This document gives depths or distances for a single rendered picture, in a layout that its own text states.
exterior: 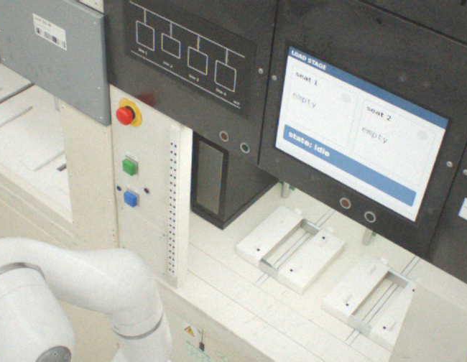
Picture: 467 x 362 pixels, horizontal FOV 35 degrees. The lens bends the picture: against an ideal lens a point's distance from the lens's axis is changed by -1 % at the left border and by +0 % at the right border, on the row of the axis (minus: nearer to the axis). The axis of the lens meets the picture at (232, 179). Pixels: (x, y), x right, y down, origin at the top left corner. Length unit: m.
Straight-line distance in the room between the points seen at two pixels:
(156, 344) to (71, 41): 0.69
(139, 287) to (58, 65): 0.72
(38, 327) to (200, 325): 0.93
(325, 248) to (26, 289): 1.08
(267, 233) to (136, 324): 0.86
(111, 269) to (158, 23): 0.52
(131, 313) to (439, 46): 0.59
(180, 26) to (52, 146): 1.01
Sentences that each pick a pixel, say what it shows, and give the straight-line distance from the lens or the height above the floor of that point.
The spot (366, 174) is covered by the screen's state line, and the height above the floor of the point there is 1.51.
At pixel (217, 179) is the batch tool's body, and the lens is 1.88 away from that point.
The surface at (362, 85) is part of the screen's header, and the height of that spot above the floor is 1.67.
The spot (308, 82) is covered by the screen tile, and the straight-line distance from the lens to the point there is 1.21.
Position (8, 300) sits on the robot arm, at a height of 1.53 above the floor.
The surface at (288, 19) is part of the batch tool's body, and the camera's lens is 1.18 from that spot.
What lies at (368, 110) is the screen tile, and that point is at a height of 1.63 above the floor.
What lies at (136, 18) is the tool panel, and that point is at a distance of 1.42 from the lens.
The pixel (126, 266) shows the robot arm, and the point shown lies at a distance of 1.07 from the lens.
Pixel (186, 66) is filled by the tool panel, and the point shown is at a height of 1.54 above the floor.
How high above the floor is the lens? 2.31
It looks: 42 degrees down
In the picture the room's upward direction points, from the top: 5 degrees clockwise
